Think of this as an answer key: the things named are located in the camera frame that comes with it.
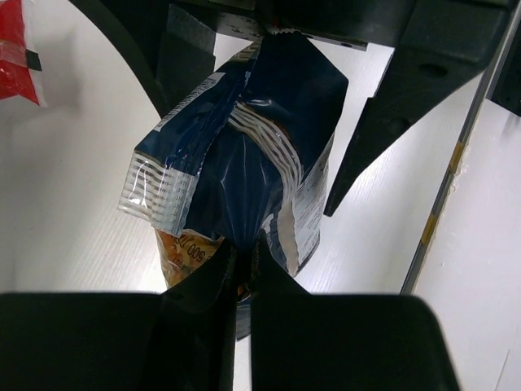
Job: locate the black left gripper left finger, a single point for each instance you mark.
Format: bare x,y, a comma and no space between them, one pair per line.
182,339

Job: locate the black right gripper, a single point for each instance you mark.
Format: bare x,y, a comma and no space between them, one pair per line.
438,47

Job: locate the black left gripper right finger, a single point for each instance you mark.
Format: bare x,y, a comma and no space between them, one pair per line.
305,341

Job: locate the aluminium table edge rail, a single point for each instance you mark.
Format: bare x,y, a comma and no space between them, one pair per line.
492,86

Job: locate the red spaghetti pack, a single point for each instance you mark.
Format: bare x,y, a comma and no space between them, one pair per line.
21,67

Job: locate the tricolour fusilli pasta bag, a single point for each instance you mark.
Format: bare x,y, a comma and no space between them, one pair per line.
242,158

